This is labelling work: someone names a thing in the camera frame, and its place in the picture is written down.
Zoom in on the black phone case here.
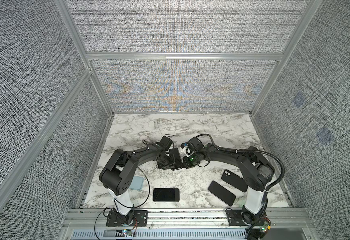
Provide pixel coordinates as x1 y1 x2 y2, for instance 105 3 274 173
169 148 182 171
221 170 248 193

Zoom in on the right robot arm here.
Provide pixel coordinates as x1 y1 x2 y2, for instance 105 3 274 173
181 143 274 226

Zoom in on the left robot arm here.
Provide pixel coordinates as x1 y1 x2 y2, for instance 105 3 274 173
99 144 181 225

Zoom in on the light blue phone case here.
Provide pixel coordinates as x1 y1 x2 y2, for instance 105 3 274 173
129 176 145 191

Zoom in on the black smartphone front centre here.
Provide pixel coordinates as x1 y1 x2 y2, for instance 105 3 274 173
153 188 180 202

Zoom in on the black smartphone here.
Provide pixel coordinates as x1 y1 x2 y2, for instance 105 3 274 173
153 188 180 202
207 181 236 207

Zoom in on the black smartphone front right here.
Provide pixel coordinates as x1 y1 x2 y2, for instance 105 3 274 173
207 181 236 207

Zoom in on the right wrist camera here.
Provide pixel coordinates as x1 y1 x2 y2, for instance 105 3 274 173
180 137 204 157

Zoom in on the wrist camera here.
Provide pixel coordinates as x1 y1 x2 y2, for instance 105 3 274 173
180 137 204 157
159 136 174 151

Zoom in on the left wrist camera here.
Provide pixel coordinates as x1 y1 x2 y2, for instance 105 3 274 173
159 136 174 151

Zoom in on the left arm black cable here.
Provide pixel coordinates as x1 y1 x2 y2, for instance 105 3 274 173
93 134 175 240

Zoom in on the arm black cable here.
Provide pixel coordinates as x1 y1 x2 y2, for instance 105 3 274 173
192 133 285 240
93 134 175 240

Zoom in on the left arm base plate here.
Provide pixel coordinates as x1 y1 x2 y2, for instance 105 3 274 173
106 210 149 227

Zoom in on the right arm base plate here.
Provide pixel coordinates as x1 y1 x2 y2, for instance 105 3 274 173
225 208 269 226

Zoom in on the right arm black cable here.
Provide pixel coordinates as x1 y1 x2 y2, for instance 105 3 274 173
192 133 285 240

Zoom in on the aluminium front rail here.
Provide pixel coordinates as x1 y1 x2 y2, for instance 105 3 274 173
58 208 319 240

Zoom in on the aluminium frame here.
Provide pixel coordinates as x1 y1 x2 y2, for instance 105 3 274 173
0 1 313 214

